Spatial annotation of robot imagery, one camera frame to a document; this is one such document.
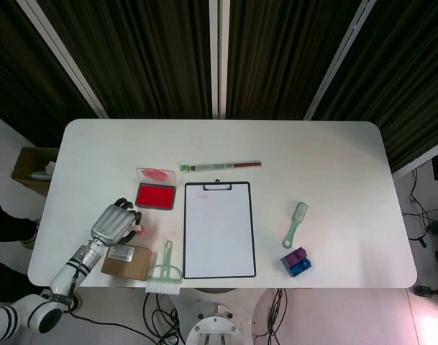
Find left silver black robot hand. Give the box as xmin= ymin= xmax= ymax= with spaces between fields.
xmin=90 ymin=196 xmax=145 ymax=249

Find open cardboard carton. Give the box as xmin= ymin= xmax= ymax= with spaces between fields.
xmin=12 ymin=146 xmax=60 ymax=198

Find black floor cable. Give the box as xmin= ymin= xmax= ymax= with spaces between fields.
xmin=142 ymin=293 xmax=186 ymax=345
xmin=265 ymin=288 xmax=288 ymax=339

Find narrow green brush white bristles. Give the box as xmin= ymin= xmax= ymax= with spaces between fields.
xmin=281 ymin=201 xmax=309 ymax=249

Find dark pleated curtain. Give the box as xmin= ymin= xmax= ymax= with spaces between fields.
xmin=0 ymin=0 xmax=438 ymax=173

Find purple toy building block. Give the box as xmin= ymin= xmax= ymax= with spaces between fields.
xmin=285 ymin=247 xmax=309 ymax=265

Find red ink pad clear lid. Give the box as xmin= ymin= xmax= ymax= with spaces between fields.
xmin=134 ymin=167 xmax=178 ymax=211

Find white partition beam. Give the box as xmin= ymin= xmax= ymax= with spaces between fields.
xmin=391 ymin=142 xmax=438 ymax=180

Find blue toy building block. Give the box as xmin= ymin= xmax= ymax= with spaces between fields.
xmin=280 ymin=255 xmax=314 ymax=278

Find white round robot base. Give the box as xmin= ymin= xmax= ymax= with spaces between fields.
xmin=185 ymin=303 xmax=245 ymax=345

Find black caster wheel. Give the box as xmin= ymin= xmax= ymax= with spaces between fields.
xmin=414 ymin=285 xmax=438 ymax=298

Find white metal frame post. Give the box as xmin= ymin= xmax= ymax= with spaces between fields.
xmin=17 ymin=0 xmax=110 ymax=119
xmin=304 ymin=0 xmax=378 ymax=121
xmin=208 ymin=0 xmax=231 ymax=120

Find brown chopsticks in paper sleeve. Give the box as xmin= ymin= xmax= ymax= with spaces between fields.
xmin=189 ymin=161 xmax=263 ymax=171

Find brown cardboard box white label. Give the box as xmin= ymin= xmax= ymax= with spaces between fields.
xmin=100 ymin=244 xmax=158 ymax=281

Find white paper sheet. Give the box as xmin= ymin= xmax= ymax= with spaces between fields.
xmin=185 ymin=183 xmax=255 ymax=277

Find black clipboard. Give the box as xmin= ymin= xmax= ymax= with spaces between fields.
xmin=182 ymin=178 xmax=257 ymax=280

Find wide green brush white bristles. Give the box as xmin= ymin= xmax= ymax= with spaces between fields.
xmin=144 ymin=240 xmax=183 ymax=296

